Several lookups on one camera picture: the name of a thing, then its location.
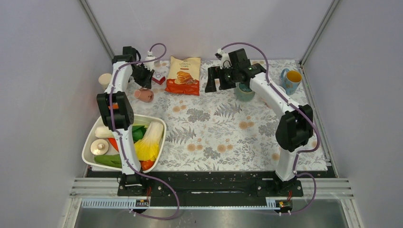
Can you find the cassava chips bag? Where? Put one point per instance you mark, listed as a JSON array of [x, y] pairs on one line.
[[184, 76]]

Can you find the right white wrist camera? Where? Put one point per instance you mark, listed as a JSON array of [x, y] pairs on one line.
[[224, 58]]

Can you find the toy green leek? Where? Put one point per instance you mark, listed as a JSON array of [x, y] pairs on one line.
[[103, 132]]

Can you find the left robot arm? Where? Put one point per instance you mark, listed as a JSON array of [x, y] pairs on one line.
[[115, 109]]

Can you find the cream floral mug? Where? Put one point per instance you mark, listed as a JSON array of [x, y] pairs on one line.
[[104, 80]]

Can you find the floral tablecloth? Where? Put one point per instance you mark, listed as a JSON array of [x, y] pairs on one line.
[[212, 131]]

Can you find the toy red tomato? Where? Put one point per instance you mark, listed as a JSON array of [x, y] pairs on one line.
[[146, 165]]

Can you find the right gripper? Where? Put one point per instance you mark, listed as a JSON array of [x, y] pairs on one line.
[[215, 72]]

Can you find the toy mushroom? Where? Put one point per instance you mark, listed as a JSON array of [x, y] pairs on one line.
[[99, 147]]

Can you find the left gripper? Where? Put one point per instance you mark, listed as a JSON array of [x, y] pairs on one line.
[[146, 81]]

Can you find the blue iridescent mug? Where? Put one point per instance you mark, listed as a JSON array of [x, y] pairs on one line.
[[290, 80]]

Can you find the toy napa cabbage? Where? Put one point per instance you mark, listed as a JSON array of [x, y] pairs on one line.
[[147, 148]]

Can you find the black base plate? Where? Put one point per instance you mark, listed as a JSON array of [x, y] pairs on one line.
[[208, 189]]

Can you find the green round mug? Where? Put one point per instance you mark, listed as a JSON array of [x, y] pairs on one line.
[[244, 93]]

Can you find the toy green pepper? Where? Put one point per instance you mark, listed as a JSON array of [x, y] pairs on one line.
[[138, 132]]

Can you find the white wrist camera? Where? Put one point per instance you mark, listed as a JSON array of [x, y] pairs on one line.
[[149, 61], [224, 58]]

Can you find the pink faceted mug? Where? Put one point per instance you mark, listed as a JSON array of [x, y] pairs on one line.
[[282, 89]]

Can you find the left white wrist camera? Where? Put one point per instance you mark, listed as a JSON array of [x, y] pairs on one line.
[[149, 61]]

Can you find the orange white cup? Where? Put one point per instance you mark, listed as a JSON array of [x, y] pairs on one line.
[[113, 106]]

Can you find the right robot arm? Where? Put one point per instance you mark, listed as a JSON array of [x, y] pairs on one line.
[[295, 121]]

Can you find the small pink brown mug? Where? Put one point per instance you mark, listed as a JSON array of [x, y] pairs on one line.
[[144, 95]]

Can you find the toy green cucumber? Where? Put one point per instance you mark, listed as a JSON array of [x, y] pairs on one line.
[[109, 160]]

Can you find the red white toothpaste box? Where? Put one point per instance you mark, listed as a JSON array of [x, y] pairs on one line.
[[158, 78]]

